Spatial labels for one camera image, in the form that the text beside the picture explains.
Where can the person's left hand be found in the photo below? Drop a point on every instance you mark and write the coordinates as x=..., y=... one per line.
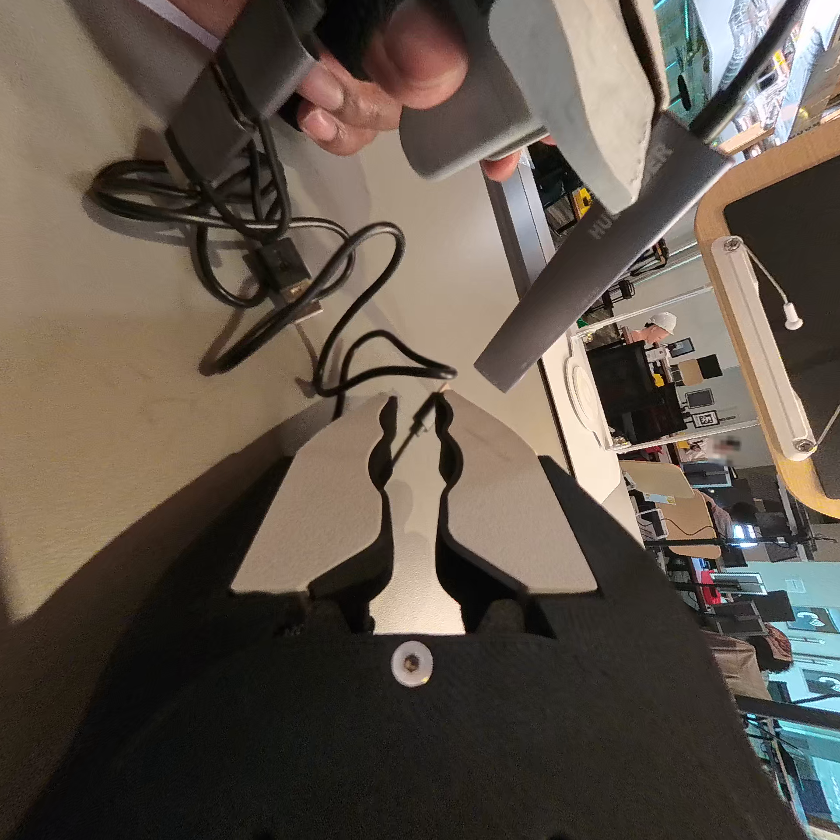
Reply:
x=420, y=65

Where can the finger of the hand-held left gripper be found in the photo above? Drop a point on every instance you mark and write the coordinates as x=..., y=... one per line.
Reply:
x=577, y=98
x=646, y=39

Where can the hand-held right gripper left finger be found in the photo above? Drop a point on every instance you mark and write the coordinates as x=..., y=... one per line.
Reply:
x=315, y=518

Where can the black monitor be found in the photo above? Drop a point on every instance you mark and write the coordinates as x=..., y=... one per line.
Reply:
x=630, y=387

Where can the wood-rimmed black board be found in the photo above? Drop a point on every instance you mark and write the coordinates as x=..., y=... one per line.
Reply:
x=787, y=262

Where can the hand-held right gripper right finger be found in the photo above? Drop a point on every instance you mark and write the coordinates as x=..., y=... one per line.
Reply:
x=518, y=518

